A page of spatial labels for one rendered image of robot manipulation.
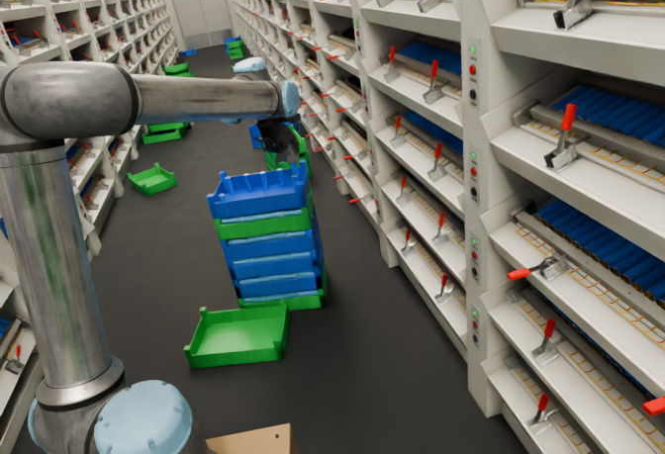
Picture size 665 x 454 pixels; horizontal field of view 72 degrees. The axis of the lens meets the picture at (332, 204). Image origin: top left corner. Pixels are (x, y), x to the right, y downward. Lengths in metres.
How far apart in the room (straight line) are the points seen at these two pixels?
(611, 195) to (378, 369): 0.92
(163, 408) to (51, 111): 0.52
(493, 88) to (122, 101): 0.60
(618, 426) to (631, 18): 0.59
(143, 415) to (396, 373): 0.74
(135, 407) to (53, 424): 0.16
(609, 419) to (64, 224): 0.94
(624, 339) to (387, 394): 0.76
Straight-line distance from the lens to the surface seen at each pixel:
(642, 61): 0.60
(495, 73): 0.84
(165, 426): 0.90
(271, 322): 1.64
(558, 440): 1.11
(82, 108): 0.79
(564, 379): 0.95
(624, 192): 0.68
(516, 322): 1.04
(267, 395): 1.44
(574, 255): 0.84
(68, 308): 0.94
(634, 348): 0.75
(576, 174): 0.73
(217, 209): 1.48
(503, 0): 0.82
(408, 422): 1.31
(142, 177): 3.25
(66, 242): 0.91
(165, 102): 0.88
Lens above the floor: 1.05
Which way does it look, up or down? 27 degrees down
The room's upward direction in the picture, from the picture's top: 10 degrees counter-clockwise
